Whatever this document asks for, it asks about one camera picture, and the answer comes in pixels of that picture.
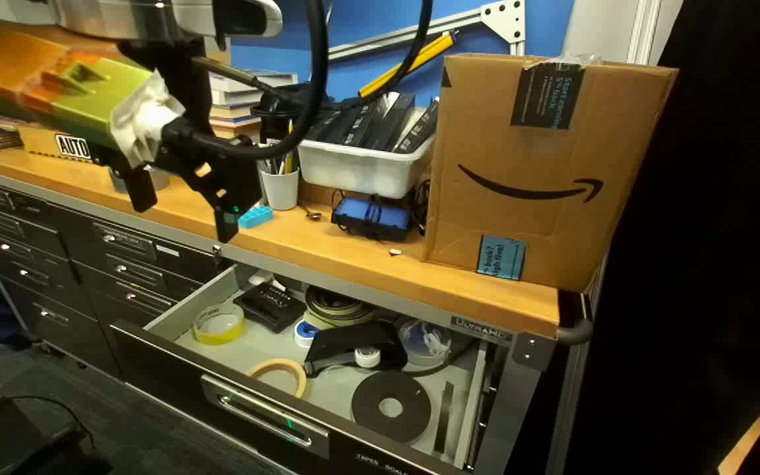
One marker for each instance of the small blue block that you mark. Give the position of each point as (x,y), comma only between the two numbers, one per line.
(257,218)

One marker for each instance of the white pen cup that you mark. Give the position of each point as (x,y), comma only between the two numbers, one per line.
(280,188)

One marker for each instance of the black device in bin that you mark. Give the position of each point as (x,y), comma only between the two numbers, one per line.
(356,122)
(420,128)

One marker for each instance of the yellow pencil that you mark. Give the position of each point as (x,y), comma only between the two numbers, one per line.
(290,161)

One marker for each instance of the white round cap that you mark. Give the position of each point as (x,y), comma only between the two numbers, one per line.
(364,358)

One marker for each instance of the black flat tape roll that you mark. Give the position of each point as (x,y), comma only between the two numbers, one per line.
(368,411)

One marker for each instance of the black rectangular case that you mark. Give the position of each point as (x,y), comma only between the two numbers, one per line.
(269,308)

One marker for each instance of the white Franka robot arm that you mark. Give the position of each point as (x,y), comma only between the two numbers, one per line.
(116,15)

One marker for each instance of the black curtain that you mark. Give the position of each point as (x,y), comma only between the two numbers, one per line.
(714,219)

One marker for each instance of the thick white book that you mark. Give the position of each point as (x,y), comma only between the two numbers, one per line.
(239,83)
(234,107)

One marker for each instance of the aluminium rail with bracket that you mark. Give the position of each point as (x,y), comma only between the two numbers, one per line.
(503,20)

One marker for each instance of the yellow tape roll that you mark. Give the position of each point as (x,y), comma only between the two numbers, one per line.
(210,333)

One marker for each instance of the black flat bar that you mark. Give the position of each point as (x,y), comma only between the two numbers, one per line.
(443,413)

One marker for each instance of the yellow level bar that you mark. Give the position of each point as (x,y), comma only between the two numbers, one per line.
(407,66)

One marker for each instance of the cardboard shipping box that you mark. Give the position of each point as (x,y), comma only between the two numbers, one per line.
(556,160)

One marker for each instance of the white plastic bin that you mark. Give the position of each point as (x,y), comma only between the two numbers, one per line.
(355,168)

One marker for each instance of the blue and black toy car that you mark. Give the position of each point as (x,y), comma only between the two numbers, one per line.
(370,214)

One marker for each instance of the blue and white tape roll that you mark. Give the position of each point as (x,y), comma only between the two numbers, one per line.
(304,333)

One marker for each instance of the brown cover book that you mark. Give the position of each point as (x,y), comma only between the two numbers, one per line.
(235,131)

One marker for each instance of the clear tape roll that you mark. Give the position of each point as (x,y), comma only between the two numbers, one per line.
(424,345)

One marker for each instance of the black tape dispenser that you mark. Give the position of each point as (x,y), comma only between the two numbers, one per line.
(355,345)

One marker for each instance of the grey metal drawer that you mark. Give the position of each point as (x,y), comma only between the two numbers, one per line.
(158,359)

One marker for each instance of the black drawer cabinet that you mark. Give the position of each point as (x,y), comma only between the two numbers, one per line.
(46,255)

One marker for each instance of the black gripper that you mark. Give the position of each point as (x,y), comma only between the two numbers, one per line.
(223,172)

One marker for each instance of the yellow box with printed label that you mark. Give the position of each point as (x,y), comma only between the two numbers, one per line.
(71,147)

